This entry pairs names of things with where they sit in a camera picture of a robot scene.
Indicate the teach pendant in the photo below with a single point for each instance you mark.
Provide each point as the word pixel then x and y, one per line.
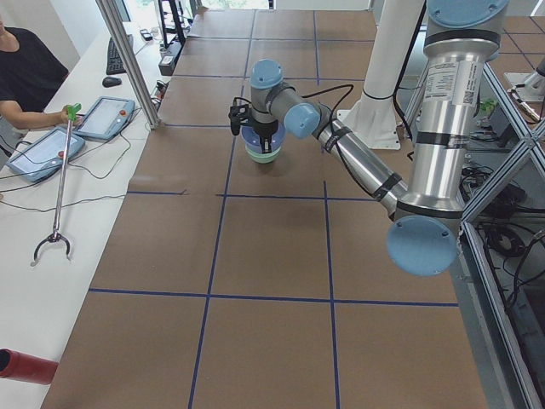
pixel 105 118
pixel 42 158

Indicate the red cylinder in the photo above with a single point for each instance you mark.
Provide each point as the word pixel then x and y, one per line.
pixel 27 368

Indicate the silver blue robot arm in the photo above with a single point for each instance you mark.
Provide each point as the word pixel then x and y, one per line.
pixel 425 212

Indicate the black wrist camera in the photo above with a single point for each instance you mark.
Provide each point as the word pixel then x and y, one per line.
pixel 240 115

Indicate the reacher grabber tool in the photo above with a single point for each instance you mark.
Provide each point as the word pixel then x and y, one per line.
pixel 56 236

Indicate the black keyboard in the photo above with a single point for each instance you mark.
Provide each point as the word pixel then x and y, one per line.
pixel 114 62

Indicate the aluminium frame post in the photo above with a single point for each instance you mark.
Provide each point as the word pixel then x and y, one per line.
pixel 112 18

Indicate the far teach pendant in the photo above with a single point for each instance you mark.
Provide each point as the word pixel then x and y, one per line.
pixel 105 118

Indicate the black computer mouse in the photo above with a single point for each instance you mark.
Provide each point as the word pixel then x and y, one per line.
pixel 110 81

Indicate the near teach pendant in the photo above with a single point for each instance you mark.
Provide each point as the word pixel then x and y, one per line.
pixel 42 158

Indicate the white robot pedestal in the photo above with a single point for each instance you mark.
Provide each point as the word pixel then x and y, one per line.
pixel 372 119

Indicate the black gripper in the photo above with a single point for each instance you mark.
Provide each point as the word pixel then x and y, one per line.
pixel 264 130

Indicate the blue bowl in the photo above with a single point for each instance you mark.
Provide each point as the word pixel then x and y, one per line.
pixel 253 144

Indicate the person's hand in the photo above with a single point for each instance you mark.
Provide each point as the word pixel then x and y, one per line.
pixel 70 119

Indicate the green bowl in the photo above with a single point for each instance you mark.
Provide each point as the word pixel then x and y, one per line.
pixel 263 158

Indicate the person in black shirt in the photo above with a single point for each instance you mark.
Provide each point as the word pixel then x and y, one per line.
pixel 30 77

